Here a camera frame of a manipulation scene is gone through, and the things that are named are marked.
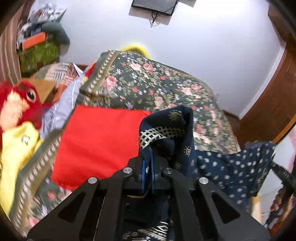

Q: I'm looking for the navy patterned hooded garment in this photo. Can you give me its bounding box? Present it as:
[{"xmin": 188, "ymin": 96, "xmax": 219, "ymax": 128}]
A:
[{"xmin": 120, "ymin": 105, "xmax": 275, "ymax": 240}]

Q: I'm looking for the brown wooden door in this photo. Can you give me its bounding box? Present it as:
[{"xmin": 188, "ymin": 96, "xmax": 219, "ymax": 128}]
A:
[{"xmin": 236, "ymin": 6, "xmax": 295, "ymax": 147}]

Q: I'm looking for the red folded garment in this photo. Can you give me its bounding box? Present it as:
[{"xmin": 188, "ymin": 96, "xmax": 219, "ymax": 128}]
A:
[{"xmin": 51, "ymin": 105, "xmax": 150, "ymax": 190}]

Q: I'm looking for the yellow garment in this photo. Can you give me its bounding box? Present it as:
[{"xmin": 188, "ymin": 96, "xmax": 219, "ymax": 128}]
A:
[{"xmin": 1, "ymin": 121, "xmax": 42, "ymax": 215}]

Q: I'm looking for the red plush parrot toy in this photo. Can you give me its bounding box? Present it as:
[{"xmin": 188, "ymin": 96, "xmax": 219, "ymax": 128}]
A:
[{"xmin": 0, "ymin": 81, "xmax": 52, "ymax": 133}]

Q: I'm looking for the green floral bed quilt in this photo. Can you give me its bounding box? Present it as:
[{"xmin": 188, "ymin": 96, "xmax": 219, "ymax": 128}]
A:
[{"xmin": 9, "ymin": 51, "xmax": 239, "ymax": 235}]

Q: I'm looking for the wooden side table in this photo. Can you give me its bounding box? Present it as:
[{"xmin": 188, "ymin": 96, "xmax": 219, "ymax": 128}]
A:
[{"xmin": 28, "ymin": 78, "xmax": 57, "ymax": 103}]

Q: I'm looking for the striped light shirt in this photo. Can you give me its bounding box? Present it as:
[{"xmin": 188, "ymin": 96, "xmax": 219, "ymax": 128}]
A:
[{"xmin": 35, "ymin": 62, "xmax": 84, "ymax": 139}]

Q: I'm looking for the striped pink curtain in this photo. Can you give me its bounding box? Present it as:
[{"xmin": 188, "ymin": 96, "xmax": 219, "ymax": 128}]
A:
[{"xmin": 1, "ymin": 1, "xmax": 32, "ymax": 85}]

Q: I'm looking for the green patterned covered stand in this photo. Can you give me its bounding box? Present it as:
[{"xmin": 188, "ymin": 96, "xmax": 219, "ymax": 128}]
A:
[{"xmin": 18, "ymin": 41, "xmax": 60, "ymax": 75}]

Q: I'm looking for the yellow chair back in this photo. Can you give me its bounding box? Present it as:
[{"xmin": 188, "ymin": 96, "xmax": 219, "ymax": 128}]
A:
[{"xmin": 121, "ymin": 43, "xmax": 151, "ymax": 59}]

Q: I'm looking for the orange box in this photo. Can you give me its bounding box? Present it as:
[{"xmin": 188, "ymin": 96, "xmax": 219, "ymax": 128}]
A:
[{"xmin": 22, "ymin": 32, "xmax": 46, "ymax": 50}]

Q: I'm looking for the grey neck pillow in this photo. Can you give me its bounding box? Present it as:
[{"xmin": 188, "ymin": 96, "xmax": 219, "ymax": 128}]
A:
[{"xmin": 42, "ymin": 22, "xmax": 70, "ymax": 56}]

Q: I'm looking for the clutter pile of papers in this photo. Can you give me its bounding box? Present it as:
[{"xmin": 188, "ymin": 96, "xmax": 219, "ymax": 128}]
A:
[{"xmin": 16, "ymin": 3, "xmax": 67, "ymax": 48}]

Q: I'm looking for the small black wall monitor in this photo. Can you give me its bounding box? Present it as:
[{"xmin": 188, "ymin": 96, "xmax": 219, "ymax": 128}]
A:
[{"xmin": 132, "ymin": 0, "xmax": 178, "ymax": 16}]

